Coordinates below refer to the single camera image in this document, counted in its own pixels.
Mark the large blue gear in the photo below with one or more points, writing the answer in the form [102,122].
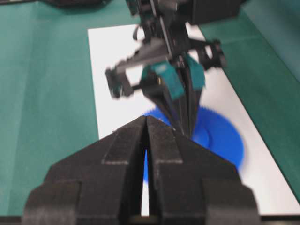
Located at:
[214,132]

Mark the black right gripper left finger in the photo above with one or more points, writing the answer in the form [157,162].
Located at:
[98,185]

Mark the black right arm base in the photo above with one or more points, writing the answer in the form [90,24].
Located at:
[75,3]

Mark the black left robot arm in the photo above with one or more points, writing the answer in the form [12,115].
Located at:
[169,66]

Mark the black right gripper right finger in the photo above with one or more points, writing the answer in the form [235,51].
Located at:
[194,186]

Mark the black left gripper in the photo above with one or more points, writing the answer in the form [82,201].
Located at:
[165,50]

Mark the white rectangular board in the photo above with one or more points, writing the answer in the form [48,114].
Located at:
[258,170]

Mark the green table cloth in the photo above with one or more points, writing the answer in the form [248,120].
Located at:
[47,102]

